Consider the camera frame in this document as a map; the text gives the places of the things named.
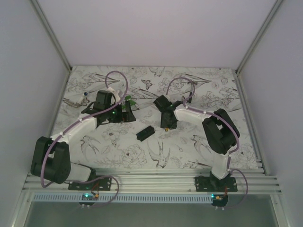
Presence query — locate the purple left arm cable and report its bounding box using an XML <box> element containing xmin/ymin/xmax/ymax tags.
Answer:
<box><xmin>39</xmin><ymin>70</ymin><xmax>130</xmax><ymax>209</ymax></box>

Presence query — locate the metal clamp tool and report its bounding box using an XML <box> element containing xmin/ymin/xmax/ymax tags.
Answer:
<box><xmin>63</xmin><ymin>97</ymin><xmax>90</xmax><ymax>108</ymax></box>

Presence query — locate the left controller board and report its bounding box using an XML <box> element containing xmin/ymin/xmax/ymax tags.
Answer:
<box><xmin>79</xmin><ymin>192</ymin><xmax>99</xmax><ymax>208</ymax></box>

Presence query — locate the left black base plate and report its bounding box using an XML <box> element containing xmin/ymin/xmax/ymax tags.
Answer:
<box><xmin>68</xmin><ymin>177</ymin><xmax>112</xmax><ymax>191</ymax></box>

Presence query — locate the small hammer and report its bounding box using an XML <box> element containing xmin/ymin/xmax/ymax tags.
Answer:
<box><xmin>187</xmin><ymin>82</ymin><xmax>197</xmax><ymax>103</ymax></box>

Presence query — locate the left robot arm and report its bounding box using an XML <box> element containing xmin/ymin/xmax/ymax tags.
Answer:
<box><xmin>30</xmin><ymin>88</ymin><xmax>136</xmax><ymax>190</ymax></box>

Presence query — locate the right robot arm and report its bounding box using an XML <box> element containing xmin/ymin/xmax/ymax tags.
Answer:
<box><xmin>153</xmin><ymin>95</ymin><xmax>240</xmax><ymax>192</ymax></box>

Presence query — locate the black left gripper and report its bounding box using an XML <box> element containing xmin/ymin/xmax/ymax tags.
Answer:
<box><xmin>105</xmin><ymin>101</ymin><xmax>135</xmax><ymax>123</ymax></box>

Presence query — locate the green object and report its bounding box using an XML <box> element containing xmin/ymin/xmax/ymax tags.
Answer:
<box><xmin>125</xmin><ymin>95</ymin><xmax>138</xmax><ymax>107</ymax></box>

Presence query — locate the black fuse box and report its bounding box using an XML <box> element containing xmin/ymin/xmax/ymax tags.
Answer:
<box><xmin>136</xmin><ymin>126</ymin><xmax>155</xmax><ymax>141</ymax></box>

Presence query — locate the grey slotted cable duct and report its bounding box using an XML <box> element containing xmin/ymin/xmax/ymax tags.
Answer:
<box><xmin>32</xmin><ymin>192</ymin><xmax>212</xmax><ymax>204</ymax></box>

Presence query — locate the controller board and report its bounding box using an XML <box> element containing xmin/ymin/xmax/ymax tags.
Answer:
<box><xmin>79</xmin><ymin>192</ymin><xmax>99</xmax><ymax>208</ymax></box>
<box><xmin>211</xmin><ymin>194</ymin><xmax>228</xmax><ymax>210</ymax></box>

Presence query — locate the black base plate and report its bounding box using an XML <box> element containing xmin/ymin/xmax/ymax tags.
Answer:
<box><xmin>195</xmin><ymin>175</ymin><xmax>238</xmax><ymax>192</ymax></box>
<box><xmin>68</xmin><ymin>177</ymin><xmax>112</xmax><ymax>191</ymax></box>

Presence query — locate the right controller board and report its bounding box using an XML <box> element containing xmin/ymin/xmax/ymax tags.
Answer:
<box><xmin>211</xmin><ymin>194</ymin><xmax>228</xmax><ymax>210</ymax></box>

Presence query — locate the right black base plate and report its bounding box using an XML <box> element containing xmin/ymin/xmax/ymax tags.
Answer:
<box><xmin>195</xmin><ymin>175</ymin><xmax>238</xmax><ymax>192</ymax></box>

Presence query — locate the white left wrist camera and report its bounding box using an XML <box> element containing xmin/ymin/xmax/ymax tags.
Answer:
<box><xmin>107</xmin><ymin>87</ymin><xmax>124</xmax><ymax>103</ymax></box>

